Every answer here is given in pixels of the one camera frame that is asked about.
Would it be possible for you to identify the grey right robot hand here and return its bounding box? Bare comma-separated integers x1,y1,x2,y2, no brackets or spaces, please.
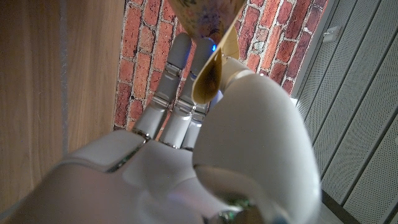
6,32,323,224

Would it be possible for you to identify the tan patterned cloth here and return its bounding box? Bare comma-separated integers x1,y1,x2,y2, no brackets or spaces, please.
167,0,246,105

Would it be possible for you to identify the red brick printed backdrop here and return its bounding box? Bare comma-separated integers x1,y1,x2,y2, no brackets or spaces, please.
113,0,329,131

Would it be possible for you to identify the white wall box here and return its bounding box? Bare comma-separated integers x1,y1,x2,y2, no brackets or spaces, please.
322,26,342,44

